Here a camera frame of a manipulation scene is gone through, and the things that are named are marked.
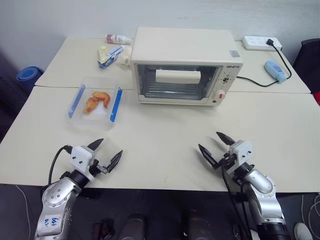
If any cream knob with red mark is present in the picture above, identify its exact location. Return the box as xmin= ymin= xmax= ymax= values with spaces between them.
xmin=211 ymin=89 xmax=226 ymax=101

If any white power strip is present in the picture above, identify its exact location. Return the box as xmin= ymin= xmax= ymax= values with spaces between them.
xmin=241 ymin=35 xmax=284 ymax=52

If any light blue bottle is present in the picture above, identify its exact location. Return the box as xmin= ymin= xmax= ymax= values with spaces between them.
xmin=264 ymin=60 xmax=288 ymax=83

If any white floor cable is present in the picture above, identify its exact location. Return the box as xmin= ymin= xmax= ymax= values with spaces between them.
xmin=301 ymin=194 xmax=320 ymax=227
xmin=14 ymin=184 xmax=30 ymax=215

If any black power cable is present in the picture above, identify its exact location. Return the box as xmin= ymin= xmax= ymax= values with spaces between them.
xmin=235 ymin=43 xmax=293 ymax=88

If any white shoe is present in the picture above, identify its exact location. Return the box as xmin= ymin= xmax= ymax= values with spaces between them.
xmin=293 ymin=222 xmax=314 ymax=240

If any blue and white toothpaste box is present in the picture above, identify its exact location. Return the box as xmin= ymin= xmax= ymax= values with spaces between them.
xmin=97 ymin=45 xmax=126 ymax=70

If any black chair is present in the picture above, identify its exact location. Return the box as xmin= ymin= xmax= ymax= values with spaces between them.
xmin=292 ymin=38 xmax=320 ymax=85

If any blue rolled mat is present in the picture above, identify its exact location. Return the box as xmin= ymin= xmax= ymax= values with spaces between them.
xmin=16 ymin=65 xmax=45 ymax=84

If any cream crumpled bag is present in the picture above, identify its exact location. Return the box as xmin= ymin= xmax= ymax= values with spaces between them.
xmin=115 ymin=45 xmax=134 ymax=69

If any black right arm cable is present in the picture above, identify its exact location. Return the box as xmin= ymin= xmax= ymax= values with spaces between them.
xmin=220 ymin=159 xmax=252 ymax=240

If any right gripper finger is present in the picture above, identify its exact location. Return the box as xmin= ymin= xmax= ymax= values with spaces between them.
xmin=215 ymin=131 xmax=236 ymax=146
xmin=198 ymin=143 xmax=218 ymax=169

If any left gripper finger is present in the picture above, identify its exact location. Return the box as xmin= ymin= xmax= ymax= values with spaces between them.
xmin=104 ymin=149 xmax=124 ymax=174
xmin=87 ymin=138 xmax=105 ymax=152

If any dark rounded shape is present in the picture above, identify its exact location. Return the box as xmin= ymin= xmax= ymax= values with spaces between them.
xmin=119 ymin=212 xmax=148 ymax=240

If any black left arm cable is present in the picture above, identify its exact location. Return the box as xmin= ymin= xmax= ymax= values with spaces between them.
xmin=48 ymin=144 xmax=74 ymax=185

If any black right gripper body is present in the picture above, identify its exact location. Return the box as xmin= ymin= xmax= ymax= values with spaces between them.
xmin=214 ymin=153 xmax=239 ymax=175

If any yellow packet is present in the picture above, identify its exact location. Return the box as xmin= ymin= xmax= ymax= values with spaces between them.
xmin=97 ymin=44 xmax=111 ymax=61

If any small bottle with red label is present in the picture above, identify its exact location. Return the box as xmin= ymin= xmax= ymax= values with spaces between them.
xmin=105 ymin=33 xmax=134 ymax=46

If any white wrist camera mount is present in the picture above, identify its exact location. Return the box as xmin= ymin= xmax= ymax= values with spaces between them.
xmin=228 ymin=140 xmax=254 ymax=168
xmin=70 ymin=145 xmax=94 ymax=182

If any orange fried chicken piece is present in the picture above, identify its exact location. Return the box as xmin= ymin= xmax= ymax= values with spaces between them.
xmin=82 ymin=91 xmax=112 ymax=116

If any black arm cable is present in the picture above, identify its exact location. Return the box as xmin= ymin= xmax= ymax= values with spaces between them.
xmin=220 ymin=159 xmax=252 ymax=240
xmin=48 ymin=144 xmax=74 ymax=185

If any cream toaster oven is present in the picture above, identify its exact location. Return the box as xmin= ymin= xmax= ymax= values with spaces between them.
xmin=130 ymin=26 xmax=244 ymax=106

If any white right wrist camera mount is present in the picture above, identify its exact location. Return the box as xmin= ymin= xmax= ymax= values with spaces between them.
xmin=228 ymin=140 xmax=254 ymax=168

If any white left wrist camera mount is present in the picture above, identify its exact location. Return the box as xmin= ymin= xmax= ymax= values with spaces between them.
xmin=70 ymin=145 xmax=94 ymax=182

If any clear container with blue clips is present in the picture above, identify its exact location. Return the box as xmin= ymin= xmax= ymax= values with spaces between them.
xmin=65 ymin=76 xmax=124 ymax=131

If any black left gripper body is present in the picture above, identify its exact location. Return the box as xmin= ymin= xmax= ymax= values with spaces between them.
xmin=88 ymin=159 xmax=111 ymax=179

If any glass oven door with handle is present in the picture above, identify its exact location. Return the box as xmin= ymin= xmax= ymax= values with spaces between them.
xmin=133 ymin=63 xmax=224 ymax=101

